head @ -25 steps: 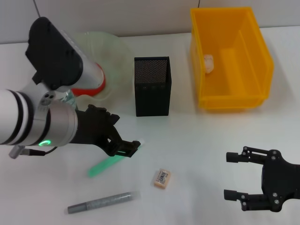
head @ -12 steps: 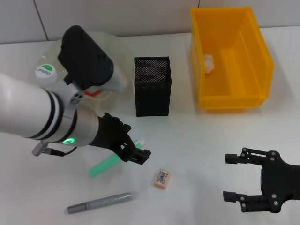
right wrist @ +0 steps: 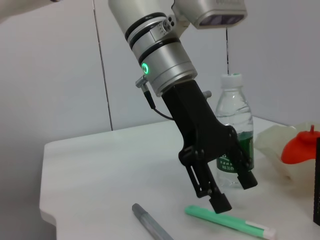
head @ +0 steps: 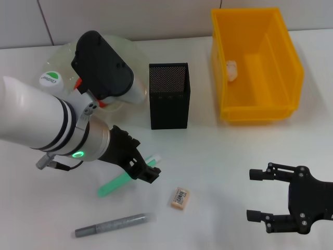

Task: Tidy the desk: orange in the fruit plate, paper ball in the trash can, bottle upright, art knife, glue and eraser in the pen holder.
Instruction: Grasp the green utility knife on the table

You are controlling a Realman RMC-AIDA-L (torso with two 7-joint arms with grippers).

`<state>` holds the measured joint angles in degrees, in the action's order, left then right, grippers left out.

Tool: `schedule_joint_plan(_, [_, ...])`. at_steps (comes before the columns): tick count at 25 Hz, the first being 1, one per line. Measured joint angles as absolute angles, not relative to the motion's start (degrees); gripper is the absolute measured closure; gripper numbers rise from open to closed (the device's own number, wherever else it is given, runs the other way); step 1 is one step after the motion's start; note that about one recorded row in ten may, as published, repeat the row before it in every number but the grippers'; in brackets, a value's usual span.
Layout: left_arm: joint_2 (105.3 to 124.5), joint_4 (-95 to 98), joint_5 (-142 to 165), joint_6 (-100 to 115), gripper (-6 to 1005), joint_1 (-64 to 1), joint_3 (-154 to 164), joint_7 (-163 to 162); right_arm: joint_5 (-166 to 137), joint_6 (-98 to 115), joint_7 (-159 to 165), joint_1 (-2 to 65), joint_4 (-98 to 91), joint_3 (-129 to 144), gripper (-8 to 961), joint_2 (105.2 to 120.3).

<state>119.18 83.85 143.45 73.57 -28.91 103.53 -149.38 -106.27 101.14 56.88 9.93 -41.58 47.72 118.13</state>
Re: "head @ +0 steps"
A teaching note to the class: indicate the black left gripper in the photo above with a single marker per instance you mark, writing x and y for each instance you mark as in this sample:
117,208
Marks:
121,148

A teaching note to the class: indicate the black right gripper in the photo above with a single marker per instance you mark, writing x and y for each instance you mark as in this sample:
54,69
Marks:
309,200

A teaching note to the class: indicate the mint green white pen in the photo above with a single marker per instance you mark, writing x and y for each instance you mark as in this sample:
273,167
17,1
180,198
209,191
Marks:
114,183

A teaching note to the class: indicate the red-orange fruit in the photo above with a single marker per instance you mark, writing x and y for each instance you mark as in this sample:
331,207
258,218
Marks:
78,84

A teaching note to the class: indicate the white paper ball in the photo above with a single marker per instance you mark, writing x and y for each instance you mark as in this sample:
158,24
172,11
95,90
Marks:
232,70

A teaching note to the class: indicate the clear water bottle green label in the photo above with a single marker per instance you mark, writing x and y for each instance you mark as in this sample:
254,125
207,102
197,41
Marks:
50,80

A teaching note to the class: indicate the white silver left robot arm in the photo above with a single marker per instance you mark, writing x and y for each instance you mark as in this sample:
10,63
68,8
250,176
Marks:
26,117

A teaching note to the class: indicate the beige eraser with barcode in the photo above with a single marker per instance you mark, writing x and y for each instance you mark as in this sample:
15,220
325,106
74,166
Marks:
180,198

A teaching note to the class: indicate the black mesh pen holder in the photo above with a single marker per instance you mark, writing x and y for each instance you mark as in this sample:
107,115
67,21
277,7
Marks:
169,112

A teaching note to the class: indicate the green glass fruit plate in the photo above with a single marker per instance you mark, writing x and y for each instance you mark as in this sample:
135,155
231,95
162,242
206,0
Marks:
138,60

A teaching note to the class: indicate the silver glitter marker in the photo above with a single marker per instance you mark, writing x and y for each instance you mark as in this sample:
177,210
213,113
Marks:
117,224

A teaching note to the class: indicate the yellow plastic bin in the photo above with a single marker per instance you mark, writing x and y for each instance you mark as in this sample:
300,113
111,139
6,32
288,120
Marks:
260,91

